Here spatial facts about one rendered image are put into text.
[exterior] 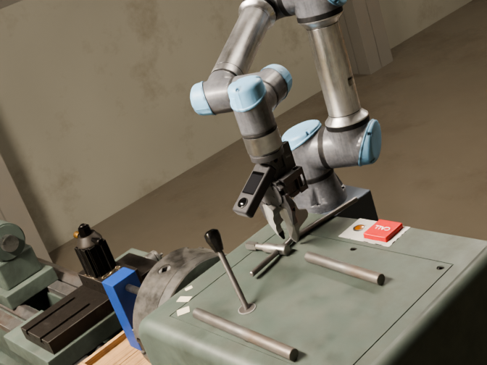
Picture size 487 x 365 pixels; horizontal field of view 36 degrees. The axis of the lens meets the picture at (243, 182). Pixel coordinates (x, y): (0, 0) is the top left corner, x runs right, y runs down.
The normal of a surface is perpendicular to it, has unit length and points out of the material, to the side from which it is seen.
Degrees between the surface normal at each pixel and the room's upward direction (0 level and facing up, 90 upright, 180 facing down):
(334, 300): 0
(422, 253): 0
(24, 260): 90
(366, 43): 90
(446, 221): 0
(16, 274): 90
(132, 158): 90
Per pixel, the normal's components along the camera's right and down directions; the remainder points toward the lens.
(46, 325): -0.30, -0.87
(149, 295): -0.67, -0.36
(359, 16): 0.60, 0.14
